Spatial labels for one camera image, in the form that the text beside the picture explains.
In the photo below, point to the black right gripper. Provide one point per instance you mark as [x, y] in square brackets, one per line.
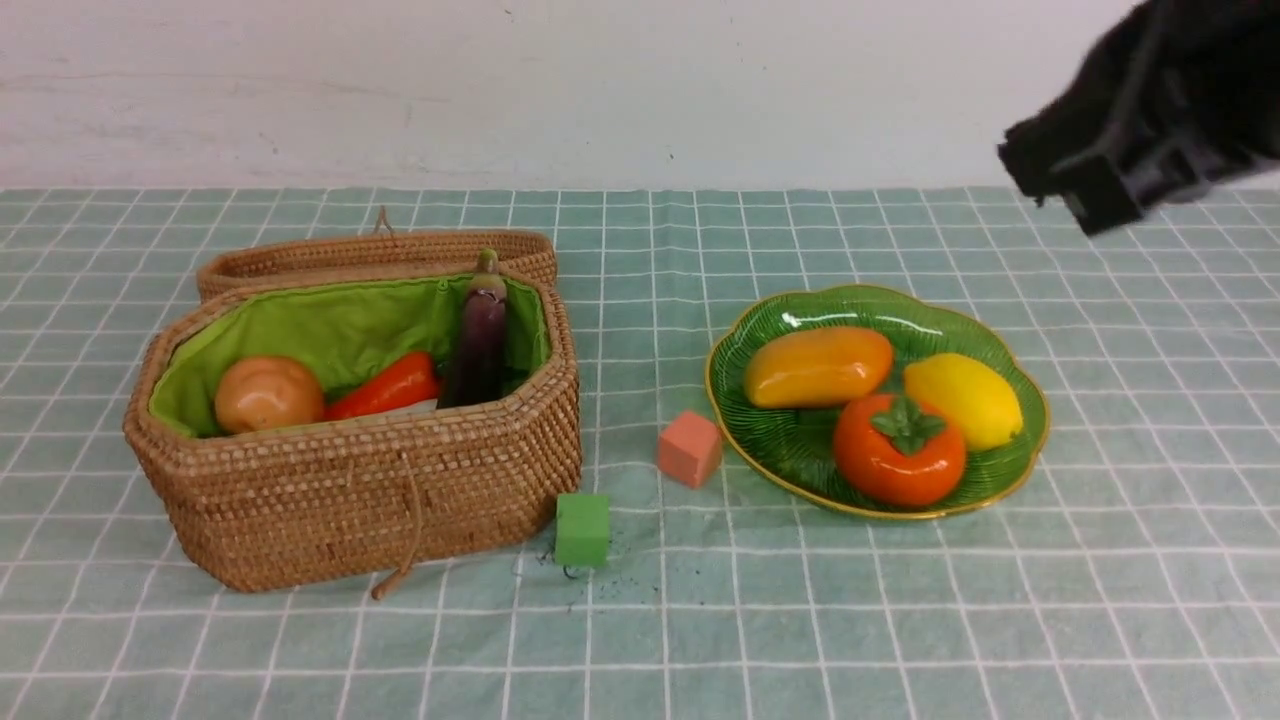
[1165, 135]

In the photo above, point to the yellow lemon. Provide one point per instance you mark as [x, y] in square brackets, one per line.
[969, 395]

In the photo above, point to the orange persimmon green calyx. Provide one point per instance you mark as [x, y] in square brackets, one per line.
[898, 452]

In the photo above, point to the orange yellow mango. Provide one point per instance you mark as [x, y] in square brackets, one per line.
[822, 367]

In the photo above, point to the dark purple eggplant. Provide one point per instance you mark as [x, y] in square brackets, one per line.
[474, 372]

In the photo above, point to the orange carrot green leaves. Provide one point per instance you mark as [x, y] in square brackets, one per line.
[409, 381]

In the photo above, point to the brown potato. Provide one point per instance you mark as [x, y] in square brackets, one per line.
[268, 392]

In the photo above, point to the white radish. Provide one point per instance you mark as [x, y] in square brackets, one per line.
[425, 406]

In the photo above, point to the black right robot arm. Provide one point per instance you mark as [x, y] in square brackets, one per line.
[1207, 35]

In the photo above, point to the green glass leaf plate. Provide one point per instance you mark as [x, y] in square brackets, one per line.
[792, 448]

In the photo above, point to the orange foam cube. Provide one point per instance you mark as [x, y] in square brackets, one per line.
[689, 450]

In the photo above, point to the green foam cube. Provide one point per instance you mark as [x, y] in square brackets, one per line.
[583, 530]

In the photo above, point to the woven wicker basket green lining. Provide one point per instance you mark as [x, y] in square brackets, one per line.
[320, 502]

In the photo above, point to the woven wicker basket lid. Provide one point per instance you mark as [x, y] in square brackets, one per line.
[527, 252]

